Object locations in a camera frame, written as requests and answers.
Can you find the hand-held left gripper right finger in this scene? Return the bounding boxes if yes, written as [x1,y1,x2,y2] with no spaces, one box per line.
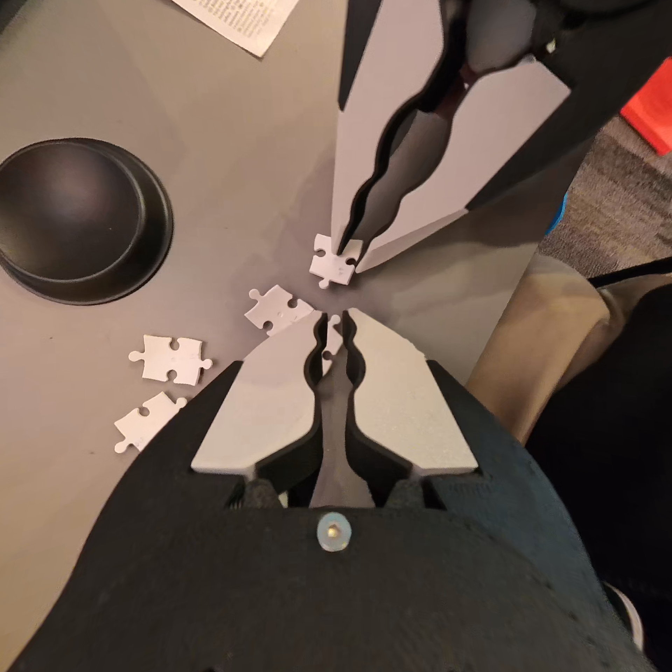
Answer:
[342,309,480,477]

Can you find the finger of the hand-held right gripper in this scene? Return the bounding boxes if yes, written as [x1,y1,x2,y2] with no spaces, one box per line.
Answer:
[356,54,573,274]
[335,0,466,255]

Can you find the printed paper sheet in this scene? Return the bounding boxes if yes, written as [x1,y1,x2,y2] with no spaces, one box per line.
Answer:
[172,0,301,59]

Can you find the red box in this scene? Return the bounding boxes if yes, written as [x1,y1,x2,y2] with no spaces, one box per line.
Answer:
[619,57,672,156]

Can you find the blue round object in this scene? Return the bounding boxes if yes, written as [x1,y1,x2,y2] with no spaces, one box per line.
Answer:
[545,190,571,235]

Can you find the black pants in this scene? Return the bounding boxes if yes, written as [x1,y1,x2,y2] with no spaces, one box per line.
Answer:
[525,256,672,657]

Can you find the white puzzle piece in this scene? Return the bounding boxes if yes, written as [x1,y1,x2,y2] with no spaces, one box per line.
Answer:
[113,391,188,455]
[308,233,364,290]
[128,334,214,387]
[321,314,345,377]
[244,285,317,337]

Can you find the white shoe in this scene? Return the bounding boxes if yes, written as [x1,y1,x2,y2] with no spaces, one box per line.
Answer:
[603,581,646,653]

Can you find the black dome stand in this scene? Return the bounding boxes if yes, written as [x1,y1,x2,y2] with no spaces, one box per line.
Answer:
[0,137,174,307]

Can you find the wooden table leg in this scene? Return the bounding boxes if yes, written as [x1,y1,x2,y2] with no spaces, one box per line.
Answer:
[466,254,613,445]

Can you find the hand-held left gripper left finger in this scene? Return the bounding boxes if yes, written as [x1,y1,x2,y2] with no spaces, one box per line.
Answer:
[190,311,325,480]

